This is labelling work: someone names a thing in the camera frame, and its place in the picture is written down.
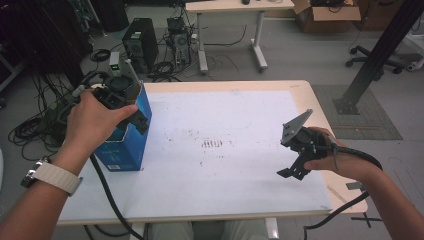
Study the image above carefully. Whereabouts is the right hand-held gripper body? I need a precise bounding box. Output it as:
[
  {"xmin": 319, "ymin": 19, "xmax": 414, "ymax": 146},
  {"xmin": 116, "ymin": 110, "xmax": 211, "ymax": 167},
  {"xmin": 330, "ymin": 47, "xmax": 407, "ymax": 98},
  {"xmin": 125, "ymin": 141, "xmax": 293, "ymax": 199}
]
[{"xmin": 280, "ymin": 109, "xmax": 330, "ymax": 161}]

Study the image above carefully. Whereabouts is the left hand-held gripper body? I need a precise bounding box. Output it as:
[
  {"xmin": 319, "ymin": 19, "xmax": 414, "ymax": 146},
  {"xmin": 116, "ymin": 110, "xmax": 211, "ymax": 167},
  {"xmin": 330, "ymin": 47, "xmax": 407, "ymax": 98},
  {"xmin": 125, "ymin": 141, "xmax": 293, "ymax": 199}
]
[{"xmin": 92, "ymin": 59, "xmax": 143, "ymax": 110}]

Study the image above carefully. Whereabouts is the blue cardboard box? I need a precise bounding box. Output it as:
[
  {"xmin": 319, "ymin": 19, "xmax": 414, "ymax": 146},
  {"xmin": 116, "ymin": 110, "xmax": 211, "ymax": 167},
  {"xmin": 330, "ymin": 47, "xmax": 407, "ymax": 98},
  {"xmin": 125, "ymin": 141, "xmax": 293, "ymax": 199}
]
[{"xmin": 94, "ymin": 83, "xmax": 153, "ymax": 173}]

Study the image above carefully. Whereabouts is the person's right hand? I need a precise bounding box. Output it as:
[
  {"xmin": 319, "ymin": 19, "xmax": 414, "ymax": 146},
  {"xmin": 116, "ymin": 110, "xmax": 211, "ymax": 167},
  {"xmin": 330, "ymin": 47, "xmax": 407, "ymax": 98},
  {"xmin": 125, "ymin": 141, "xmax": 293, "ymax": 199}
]
[{"xmin": 303, "ymin": 126, "xmax": 379, "ymax": 184}]

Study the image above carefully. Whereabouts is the person's left hand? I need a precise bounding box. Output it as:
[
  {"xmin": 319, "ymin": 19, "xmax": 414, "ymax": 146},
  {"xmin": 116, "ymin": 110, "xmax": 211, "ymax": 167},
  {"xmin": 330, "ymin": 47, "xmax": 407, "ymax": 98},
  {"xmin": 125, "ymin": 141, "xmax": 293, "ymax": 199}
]
[{"xmin": 52, "ymin": 89, "xmax": 139, "ymax": 176}]

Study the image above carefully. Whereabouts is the white device with green light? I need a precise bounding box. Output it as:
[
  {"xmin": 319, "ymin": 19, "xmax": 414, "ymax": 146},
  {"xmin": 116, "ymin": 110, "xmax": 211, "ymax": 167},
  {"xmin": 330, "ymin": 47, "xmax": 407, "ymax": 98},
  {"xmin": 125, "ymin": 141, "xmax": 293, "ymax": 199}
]
[{"xmin": 108, "ymin": 50, "xmax": 122, "ymax": 77}]

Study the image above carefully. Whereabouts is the light wooden table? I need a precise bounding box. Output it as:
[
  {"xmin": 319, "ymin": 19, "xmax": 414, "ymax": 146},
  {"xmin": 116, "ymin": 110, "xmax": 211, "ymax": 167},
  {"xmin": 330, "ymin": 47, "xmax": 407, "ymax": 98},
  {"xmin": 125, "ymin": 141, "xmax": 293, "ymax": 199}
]
[{"xmin": 56, "ymin": 79, "xmax": 369, "ymax": 240}]

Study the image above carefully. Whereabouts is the grey tape strip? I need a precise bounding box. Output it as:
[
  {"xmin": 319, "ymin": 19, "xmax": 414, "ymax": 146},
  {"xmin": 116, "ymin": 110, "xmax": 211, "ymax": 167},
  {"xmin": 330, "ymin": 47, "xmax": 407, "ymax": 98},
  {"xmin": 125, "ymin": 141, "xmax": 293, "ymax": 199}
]
[{"xmin": 345, "ymin": 181, "xmax": 368, "ymax": 192}]

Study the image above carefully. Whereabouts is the black computer tower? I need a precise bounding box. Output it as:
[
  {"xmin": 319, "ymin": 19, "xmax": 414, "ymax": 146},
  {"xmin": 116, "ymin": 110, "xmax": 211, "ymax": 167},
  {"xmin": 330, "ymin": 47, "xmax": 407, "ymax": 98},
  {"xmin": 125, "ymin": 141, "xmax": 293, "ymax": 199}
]
[{"xmin": 121, "ymin": 17, "xmax": 159, "ymax": 74}]

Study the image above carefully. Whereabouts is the grey floor mat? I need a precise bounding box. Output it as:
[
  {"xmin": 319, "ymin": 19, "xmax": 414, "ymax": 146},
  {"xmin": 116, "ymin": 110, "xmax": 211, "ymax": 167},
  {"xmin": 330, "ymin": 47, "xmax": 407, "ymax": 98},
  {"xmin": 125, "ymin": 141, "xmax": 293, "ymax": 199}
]
[{"xmin": 311, "ymin": 84, "xmax": 404, "ymax": 141}]

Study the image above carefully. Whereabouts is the black tape cross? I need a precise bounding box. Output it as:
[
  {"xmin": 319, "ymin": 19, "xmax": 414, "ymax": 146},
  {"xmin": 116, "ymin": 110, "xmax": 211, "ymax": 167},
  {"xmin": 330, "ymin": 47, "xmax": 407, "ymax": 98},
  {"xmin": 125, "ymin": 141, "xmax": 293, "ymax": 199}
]
[{"xmin": 350, "ymin": 212, "xmax": 383, "ymax": 229}]

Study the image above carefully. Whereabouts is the open computer case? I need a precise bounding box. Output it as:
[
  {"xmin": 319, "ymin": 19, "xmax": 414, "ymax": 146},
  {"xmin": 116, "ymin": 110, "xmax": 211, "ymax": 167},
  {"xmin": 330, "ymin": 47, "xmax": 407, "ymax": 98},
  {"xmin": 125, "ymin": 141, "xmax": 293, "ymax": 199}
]
[{"xmin": 166, "ymin": 16, "xmax": 193, "ymax": 68}]

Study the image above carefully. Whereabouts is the white table mat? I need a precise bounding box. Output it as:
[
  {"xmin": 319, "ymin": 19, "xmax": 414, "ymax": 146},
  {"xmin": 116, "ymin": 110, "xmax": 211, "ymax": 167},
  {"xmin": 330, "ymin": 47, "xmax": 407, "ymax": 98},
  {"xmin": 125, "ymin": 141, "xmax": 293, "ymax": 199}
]
[{"xmin": 58, "ymin": 90, "xmax": 334, "ymax": 222}]

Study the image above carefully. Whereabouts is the wristwatch with white band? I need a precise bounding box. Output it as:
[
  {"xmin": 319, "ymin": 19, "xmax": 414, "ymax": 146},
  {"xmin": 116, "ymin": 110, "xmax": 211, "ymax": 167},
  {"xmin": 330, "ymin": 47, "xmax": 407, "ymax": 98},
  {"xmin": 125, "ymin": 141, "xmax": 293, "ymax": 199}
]
[{"xmin": 20, "ymin": 158, "xmax": 84, "ymax": 198}]

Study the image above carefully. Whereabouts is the black office chair base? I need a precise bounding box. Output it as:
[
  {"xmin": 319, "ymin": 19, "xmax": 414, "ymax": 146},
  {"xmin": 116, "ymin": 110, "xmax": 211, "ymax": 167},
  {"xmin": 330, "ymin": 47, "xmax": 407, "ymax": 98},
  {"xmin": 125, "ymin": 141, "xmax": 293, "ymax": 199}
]
[{"xmin": 345, "ymin": 44, "xmax": 406, "ymax": 75}]

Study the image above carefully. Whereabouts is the black metal stand beam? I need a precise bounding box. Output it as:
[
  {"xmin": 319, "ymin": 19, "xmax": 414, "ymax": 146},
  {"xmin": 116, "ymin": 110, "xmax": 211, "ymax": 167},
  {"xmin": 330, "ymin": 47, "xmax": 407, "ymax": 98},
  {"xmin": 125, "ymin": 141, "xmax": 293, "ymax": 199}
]
[{"xmin": 333, "ymin": 0, "xmax": 424, "ymax": 116}]

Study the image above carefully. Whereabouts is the open brown cardboard box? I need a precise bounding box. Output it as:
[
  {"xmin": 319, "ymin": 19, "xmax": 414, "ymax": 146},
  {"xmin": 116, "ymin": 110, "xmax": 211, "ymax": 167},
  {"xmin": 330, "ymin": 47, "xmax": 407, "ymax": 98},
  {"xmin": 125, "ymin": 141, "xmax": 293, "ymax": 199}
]
[{"xmin": 293, "ymin": 0, "xmax": 362, "ymax": 34}]

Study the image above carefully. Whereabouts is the white desk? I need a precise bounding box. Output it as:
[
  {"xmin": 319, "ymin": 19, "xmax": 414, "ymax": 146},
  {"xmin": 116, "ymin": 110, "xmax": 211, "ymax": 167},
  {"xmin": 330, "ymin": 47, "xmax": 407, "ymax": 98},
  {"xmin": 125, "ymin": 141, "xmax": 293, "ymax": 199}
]
[{"xmin": 184, "ymin": 0, "xmax": 296, "ymax": 74}]

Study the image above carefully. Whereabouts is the coiled black cable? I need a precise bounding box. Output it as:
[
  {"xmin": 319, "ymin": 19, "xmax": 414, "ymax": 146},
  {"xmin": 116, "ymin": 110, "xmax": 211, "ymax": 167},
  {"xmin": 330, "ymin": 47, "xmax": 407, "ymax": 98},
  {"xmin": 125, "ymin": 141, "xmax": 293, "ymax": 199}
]
[{"xmin": 89, "ymin": 48, "xmax": 112, "ymax": 63}]

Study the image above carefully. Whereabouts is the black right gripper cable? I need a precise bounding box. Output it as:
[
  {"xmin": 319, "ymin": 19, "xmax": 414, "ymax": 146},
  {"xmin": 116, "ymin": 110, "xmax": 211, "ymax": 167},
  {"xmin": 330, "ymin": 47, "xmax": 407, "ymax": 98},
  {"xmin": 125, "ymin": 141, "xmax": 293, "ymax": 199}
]
[{"xmin": 302, "ymin": 143, "xmax": 384, "ymax": 240}]

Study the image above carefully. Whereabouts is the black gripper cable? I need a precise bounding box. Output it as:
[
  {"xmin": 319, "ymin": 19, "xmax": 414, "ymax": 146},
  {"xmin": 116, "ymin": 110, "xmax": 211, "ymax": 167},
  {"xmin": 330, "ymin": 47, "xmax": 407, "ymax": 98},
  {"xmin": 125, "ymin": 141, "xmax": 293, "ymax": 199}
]
[
  {"xmin": 89, "ymin": 154, "xmax": 136, "ymax": 240},
  {"xmin": 302, "ymin": 143, "xmax": 384, "ymax": 240}
]

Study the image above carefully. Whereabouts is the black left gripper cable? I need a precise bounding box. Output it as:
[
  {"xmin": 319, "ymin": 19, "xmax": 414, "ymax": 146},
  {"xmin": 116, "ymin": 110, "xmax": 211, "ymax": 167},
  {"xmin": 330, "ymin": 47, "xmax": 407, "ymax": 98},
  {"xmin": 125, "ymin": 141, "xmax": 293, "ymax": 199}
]
[{"xmin": 89, "ymin": 154, "xmax": 136, "ymax": 240}]

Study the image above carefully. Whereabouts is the bundle of black floor cables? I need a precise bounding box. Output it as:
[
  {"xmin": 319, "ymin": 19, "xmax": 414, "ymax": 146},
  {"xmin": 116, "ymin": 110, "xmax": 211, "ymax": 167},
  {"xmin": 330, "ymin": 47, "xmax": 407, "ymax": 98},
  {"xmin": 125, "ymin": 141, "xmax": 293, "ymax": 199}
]
[{"xmin": 8, "ymin": 73, "xmax": 83, "ymax": 162}]

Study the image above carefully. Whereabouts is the thin black floor cable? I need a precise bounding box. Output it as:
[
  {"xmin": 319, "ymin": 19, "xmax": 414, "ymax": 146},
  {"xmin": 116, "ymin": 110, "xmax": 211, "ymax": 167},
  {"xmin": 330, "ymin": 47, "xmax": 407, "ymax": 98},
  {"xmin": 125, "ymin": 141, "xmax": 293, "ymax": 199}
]
[{"xmin": 203, "ymin": 24, "xmax": 248, "ymax": 47}]

